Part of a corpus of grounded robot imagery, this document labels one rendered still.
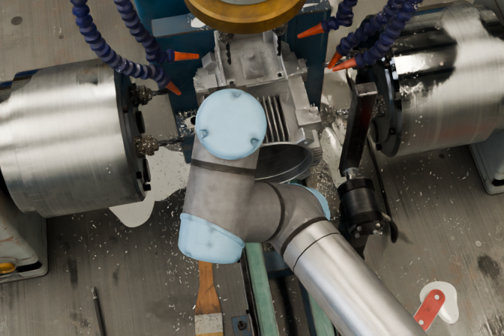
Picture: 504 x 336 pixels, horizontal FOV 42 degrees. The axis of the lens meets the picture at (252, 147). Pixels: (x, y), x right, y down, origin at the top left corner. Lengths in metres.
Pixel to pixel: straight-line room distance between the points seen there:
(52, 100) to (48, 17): 0.62
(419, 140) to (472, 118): 0.09
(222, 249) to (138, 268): 0.58
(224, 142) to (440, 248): 0.71
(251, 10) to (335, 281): 0.36
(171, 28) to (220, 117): 0.44
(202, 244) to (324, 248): 0.15
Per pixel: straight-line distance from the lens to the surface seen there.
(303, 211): 0.82
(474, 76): 1.10
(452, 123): 1.11
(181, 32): 1.11
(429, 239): 1.33
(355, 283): 0.77
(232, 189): 0.73
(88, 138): 1.03
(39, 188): 1.07
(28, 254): 1.26
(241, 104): 0.70
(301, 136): 1.06
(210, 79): 1.14
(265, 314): 1.13
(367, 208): 1.06
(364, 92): 0.92
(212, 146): 0.70
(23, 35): 1.64
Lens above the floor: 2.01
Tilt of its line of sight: 62 degrees down
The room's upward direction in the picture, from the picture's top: 4 degrees counter-clockwise
